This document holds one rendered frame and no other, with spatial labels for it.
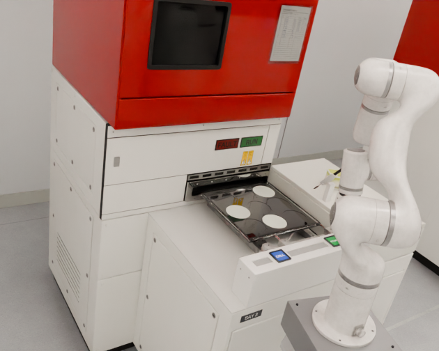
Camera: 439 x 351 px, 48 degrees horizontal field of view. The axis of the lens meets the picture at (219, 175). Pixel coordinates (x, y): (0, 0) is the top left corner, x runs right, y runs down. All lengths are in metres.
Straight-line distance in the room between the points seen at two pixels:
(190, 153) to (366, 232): 0.92
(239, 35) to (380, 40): 3.18
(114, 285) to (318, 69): 2.90
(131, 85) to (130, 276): 0.89
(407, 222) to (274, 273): 0.51
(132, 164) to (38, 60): 1.49
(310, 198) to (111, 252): 0.86
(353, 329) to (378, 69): 0.73
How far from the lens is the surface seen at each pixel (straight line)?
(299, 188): 2.18
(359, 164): 1.75
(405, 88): 1.41
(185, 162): 2.01
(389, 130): 1.37
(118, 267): 2.16
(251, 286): 1.62
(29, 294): 2.89
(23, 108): 3.31
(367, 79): 1.40
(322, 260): 1.79
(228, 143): 2.08
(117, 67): 1.68
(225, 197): 2.08
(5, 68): 3.21
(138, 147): 1.87
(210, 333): 1.80
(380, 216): 1.32
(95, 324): 2.32
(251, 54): 1.92
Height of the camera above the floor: 1.91
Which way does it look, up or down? 27 degrees down
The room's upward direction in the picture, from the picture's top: 11 degrees clockwise
